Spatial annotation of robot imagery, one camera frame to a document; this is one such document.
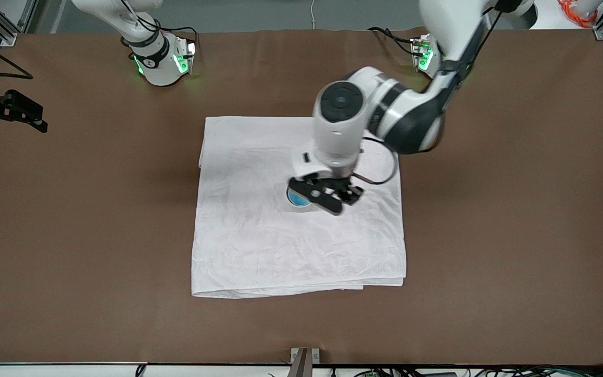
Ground white mug with black handle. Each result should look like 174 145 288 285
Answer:
286 186 316 210

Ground white folded cloth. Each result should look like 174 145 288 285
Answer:
191 116 407 300

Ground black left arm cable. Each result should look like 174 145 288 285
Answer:
356 137 398 185

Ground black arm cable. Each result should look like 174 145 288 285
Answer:
356 137 398 185
0 34 34 80

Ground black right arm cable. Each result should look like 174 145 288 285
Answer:
0 34 34 80

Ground black left base cable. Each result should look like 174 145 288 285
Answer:
367 26 418 56

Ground black base cable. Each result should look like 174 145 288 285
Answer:
367 26 418 56
159 25 199 49

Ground grey metal camera bracket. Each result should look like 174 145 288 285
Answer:
289 347 320 377

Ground black right base cable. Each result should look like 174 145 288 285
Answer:
159 25 199 49

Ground orange cable bundle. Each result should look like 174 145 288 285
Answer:
558 0 601 29

